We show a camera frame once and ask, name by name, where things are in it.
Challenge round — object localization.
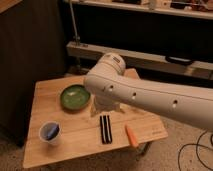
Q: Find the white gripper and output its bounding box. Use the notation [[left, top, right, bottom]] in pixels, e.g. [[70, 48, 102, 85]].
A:
[[90, 96, 120, 117]]

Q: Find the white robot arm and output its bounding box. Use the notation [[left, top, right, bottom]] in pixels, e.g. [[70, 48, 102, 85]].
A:
[[84, 53, 213, 132]]

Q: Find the black striped rectangular block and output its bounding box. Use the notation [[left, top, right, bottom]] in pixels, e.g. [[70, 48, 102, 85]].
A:
[[100, 115, 113, 144]]

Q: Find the green ceramic bowl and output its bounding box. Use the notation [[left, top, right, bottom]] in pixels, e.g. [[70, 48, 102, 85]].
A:
[[60, 84, 91, 110]]

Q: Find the orange carrot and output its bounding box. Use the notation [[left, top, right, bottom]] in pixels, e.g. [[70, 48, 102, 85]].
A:
[[125, 125, 139, 148]]

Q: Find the white metal shelf beam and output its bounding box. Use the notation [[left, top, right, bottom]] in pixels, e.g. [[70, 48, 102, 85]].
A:
[[66, 42, 213, 80]]

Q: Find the wooden folding table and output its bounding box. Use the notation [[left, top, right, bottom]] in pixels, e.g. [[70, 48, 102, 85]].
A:
[[23, 76, 168, 168]]

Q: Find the blue object in cup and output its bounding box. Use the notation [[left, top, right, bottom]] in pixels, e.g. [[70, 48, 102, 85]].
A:
[[46, 124, 59, 140]]

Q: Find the white paper cup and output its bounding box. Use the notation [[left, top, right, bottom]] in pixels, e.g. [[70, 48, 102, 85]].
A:
[[39, 121, 60, 146]]

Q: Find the metal vertical pole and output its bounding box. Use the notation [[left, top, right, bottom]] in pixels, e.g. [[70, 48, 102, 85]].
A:
[[69, 0, 80, 46]]

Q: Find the upper white shelf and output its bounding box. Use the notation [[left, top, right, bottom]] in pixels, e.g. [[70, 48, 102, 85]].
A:
[[64, 0, 213, 21]]

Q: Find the black handle on beam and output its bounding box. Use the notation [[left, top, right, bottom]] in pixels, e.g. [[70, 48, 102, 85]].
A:
[[165, 56, 194, 66]]

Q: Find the black cable on floor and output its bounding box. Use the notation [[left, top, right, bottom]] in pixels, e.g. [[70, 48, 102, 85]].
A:
[[177, 130, 213, 171]]

